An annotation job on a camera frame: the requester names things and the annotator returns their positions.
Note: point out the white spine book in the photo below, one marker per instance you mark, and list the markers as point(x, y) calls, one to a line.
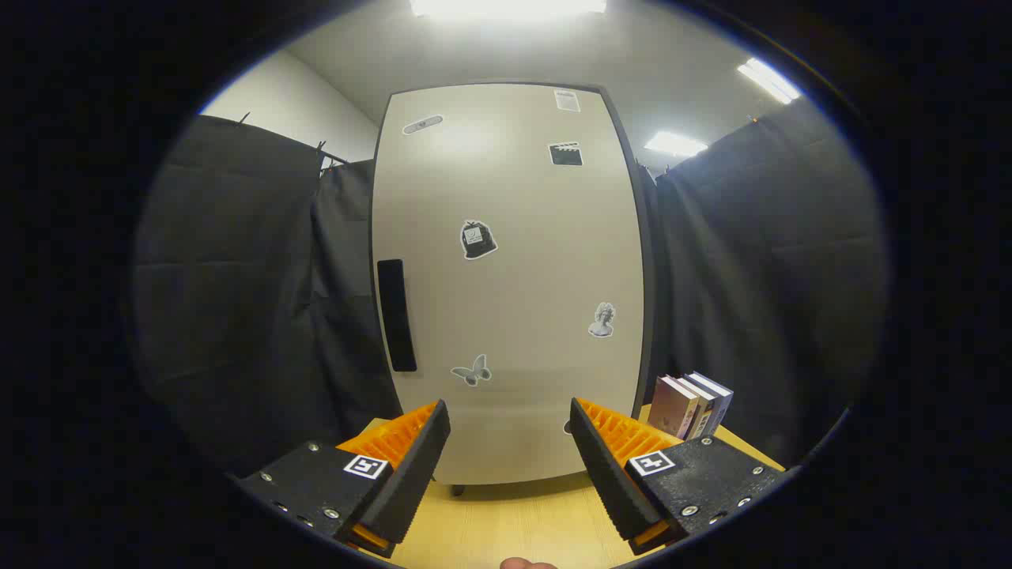
point(702, 411)

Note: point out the pink cover book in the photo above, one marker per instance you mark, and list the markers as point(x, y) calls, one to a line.
point(672, 407)

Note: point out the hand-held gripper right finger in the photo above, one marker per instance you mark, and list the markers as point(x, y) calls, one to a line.
point(609, 474)

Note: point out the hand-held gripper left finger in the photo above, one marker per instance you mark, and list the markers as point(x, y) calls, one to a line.
point(411, 474)

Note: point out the black backdrop cloth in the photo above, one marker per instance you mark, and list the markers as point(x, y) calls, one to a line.
point(237, 276)

